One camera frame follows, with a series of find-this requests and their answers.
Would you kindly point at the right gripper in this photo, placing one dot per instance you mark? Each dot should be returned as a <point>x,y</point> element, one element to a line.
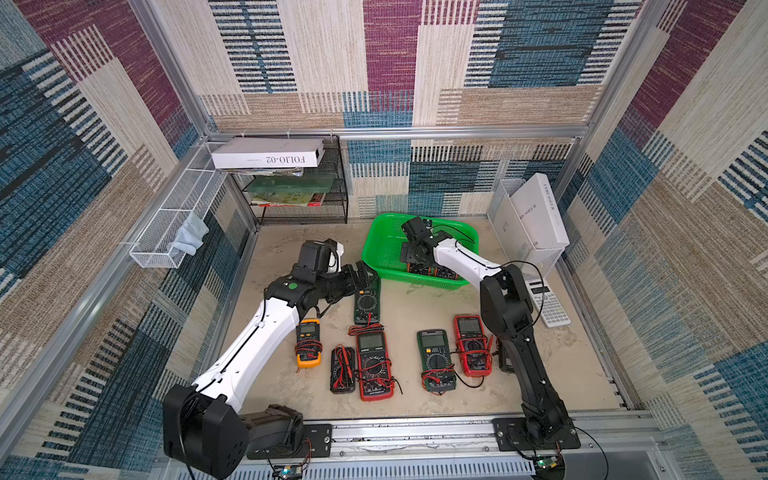
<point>414,253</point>

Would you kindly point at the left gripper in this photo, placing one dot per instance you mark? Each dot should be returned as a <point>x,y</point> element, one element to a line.
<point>352,285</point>

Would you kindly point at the large dark green multimeter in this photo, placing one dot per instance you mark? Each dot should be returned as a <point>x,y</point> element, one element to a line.
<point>367,304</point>

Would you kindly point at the orange multimeter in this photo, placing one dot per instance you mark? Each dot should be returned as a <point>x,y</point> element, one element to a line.
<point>445,273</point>
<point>419,269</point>

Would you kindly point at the small red multimeter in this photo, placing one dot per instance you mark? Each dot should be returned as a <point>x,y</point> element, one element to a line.
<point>473,346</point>

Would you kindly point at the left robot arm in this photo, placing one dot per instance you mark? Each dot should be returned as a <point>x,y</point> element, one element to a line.
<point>202,424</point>

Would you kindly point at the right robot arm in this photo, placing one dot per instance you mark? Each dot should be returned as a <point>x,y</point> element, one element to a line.
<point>506,309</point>

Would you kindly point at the green plastic basket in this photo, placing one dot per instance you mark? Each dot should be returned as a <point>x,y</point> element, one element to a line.
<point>390,252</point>

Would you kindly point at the yellow multimeter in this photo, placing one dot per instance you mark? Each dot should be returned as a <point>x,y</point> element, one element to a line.
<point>308,348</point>

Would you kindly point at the black multimeter with leads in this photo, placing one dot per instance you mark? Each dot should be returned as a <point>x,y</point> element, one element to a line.
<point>343,370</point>

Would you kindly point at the large red multimeter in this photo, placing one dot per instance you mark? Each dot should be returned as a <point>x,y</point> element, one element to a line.
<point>375,378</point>

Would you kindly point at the small black multimeter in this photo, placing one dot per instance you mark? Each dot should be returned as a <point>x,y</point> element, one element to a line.
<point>504,362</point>

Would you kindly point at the clear file holder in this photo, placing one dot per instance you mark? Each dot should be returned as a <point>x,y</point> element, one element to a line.
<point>512,236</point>

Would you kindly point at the white box in holder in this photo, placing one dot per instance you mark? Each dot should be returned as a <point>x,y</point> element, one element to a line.
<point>536,208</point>

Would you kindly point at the green book on shelf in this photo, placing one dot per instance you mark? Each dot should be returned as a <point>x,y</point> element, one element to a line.
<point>277,191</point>

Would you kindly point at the white calculator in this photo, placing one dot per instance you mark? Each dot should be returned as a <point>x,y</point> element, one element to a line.
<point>553,313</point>

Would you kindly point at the light blue cloth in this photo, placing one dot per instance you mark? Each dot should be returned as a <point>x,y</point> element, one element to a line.
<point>189,237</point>

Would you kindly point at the white folio box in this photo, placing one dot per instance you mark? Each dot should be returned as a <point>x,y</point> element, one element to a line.
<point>268,153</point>

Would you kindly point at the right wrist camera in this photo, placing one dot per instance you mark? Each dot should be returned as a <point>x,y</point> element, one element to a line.
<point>417,229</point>

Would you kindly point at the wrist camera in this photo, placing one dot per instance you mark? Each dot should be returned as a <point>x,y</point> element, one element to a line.
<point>317,259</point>
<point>417,229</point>

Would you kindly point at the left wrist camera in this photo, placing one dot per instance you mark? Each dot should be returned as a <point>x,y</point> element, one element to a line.
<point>317,259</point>

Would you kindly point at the black wire shelf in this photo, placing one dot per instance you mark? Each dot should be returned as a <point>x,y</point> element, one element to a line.
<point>335,207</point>

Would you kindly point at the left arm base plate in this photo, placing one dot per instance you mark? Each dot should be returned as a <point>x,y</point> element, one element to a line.
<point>310,440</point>

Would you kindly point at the white wire wall basket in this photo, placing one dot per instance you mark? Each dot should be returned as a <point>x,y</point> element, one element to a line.
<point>194,191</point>

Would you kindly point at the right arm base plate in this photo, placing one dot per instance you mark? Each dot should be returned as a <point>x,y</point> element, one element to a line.
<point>514,433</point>

